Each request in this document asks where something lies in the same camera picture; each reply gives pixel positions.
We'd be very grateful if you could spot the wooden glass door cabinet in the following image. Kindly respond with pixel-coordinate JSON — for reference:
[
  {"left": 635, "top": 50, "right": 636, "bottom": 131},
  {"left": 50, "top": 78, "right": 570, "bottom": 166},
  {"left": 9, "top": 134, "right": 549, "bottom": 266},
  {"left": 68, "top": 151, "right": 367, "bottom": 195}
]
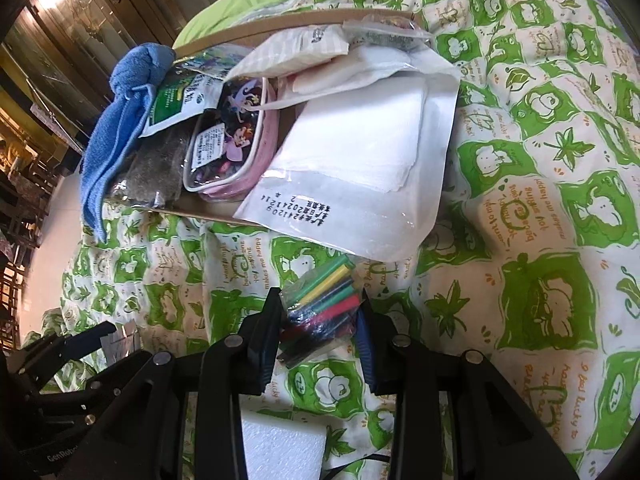
[{"left": 0, "top": 0, "right": 281, "bottom": 126}]

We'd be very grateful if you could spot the white foam block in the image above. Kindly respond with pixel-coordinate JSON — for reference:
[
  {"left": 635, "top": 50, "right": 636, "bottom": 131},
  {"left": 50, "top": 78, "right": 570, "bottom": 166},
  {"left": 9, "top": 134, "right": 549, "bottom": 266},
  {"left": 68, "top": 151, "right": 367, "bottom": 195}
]
[{"left": 240, "top": 410, "right": 326, "bottom": 480}]

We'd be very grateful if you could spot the pink clear pencil case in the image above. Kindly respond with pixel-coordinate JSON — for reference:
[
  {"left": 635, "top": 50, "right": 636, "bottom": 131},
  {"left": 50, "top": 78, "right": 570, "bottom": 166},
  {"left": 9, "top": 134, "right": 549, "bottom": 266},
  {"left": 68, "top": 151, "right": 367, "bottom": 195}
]
[{"left": 182, "top": 75, "right": 281, "bottom": 203}]

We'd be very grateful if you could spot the brown fluffy cloth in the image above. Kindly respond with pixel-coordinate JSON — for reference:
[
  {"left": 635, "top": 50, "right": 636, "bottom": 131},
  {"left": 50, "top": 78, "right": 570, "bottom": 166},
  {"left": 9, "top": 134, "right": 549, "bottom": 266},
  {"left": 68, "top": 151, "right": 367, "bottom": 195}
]
[{"left": 107, "top": 120, "right": 201, "bottom": 208}]

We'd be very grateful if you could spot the white gauze packet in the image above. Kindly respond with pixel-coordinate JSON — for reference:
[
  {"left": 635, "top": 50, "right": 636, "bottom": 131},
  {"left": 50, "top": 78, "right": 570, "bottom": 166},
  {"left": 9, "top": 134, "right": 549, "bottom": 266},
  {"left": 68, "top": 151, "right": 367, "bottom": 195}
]
[{"left": 232, "top": 72, "right": 461, "bottom": 263}]

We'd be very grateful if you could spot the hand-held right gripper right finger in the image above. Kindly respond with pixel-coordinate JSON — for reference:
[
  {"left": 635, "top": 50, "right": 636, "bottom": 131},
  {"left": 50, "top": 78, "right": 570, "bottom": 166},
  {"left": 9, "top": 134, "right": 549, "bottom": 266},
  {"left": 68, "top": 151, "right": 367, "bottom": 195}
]
[{"left": 356, "top": 289, "right": 583, "bottom": 480}]

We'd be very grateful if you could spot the bag of coloured tubes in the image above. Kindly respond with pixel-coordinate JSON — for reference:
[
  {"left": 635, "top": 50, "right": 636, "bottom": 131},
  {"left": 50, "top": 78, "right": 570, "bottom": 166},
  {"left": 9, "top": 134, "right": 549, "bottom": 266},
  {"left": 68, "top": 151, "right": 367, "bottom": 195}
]
[{"left": 277, "top": 255, "right": 368, "bottom": 371}]

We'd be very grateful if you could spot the shallow cardboard box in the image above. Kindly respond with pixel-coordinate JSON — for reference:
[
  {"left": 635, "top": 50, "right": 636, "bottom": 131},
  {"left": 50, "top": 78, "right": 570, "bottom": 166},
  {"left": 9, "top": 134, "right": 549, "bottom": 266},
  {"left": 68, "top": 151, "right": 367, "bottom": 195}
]
[{"left": 135, "top": 7, "right": 416, "bottom": 228}]

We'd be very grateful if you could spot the black cable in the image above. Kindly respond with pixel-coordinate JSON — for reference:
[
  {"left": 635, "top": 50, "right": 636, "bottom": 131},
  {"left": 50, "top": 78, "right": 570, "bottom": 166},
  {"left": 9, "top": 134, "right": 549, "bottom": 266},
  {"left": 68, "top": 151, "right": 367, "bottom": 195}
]
[{"left": 325, "top": 452, "right": 391, "bottom": 473}]

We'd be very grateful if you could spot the green and white packet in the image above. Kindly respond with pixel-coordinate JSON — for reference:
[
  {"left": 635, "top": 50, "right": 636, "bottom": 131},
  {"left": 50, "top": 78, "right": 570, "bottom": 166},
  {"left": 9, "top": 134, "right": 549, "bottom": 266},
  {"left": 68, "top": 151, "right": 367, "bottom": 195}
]
[{"left": 139, "top": 67, "right": 236, "bottom": 138}]

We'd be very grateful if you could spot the dark wooden furniture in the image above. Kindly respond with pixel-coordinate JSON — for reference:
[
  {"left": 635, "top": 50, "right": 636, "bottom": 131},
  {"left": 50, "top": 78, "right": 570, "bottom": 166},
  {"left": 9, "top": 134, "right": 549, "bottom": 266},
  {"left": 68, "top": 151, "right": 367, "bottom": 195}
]
[{"left": 0, "top": 125, "right": 66, "bottom": 351}]

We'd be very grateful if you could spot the colourful printed packet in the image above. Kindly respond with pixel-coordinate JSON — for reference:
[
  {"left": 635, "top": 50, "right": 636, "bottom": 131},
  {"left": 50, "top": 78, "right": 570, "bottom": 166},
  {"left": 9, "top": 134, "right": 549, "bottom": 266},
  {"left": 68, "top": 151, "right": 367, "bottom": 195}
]
[{"left": 180, "top": 45, "right": 246, "bottom": 81}]

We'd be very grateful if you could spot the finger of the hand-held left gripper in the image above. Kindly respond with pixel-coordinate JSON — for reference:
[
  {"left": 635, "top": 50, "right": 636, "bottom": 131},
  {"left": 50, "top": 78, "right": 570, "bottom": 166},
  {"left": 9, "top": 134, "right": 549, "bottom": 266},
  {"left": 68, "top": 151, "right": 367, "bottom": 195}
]
[
  {"left": 50, "top": 350, "right": 152, "bottom": 402},
  {"left": 10, "top": 321, "right": 117, "bottom": 368}
]

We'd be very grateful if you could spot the lime green sheet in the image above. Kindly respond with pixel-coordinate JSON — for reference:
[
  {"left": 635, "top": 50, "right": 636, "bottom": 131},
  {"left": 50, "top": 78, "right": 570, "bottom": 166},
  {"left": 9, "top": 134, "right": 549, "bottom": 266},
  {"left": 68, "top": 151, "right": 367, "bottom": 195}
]
[{"left": 172, "top": 0, "right": 321, "bottom": 48}]

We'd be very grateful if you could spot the green printed quilt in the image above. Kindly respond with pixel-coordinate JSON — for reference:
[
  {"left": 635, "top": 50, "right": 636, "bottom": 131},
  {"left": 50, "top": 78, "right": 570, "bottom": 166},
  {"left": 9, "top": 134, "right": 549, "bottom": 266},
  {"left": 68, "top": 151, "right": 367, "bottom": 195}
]
[{"left": 37, "top": 0, "right": 640, "bottom": 480}]

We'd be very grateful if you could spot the small bag of beads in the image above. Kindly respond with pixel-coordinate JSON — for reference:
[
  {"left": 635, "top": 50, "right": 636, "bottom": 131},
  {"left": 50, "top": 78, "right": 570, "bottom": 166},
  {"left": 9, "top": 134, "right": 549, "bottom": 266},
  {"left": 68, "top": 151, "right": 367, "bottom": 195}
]
[{"left": 342, "top": 12, "right": 433, "bottom": 53}]

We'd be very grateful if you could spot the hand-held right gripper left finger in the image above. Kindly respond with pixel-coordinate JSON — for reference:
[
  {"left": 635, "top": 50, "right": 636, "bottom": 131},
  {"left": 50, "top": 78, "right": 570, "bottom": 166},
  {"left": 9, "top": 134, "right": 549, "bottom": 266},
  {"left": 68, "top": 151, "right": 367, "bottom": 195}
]
[{"left": 50, "top": 287, "right": 285, "bottom": 480}]

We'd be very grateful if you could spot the blue towel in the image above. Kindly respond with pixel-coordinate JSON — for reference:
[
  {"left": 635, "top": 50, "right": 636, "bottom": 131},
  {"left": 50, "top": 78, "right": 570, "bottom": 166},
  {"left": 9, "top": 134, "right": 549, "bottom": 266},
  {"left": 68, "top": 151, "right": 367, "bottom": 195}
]
[{"left": 80, "top": 42, "right": 176, "bottom": 243}]

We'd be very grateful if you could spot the small clear plastic bag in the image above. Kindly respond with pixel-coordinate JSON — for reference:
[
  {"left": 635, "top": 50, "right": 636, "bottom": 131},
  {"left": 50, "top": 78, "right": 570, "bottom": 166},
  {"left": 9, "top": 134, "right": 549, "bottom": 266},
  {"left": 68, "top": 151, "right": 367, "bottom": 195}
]
[{"left": 100, "top": 322, "right": 146, "bottom": 361}]

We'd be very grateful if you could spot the striped tissue pack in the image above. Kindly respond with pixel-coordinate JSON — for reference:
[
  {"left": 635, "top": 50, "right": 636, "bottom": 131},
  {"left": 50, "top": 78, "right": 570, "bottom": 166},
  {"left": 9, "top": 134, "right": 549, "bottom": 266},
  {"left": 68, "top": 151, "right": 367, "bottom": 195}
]
[{"left": 222, "top": 22, "right": 351, "bottom": 81}]

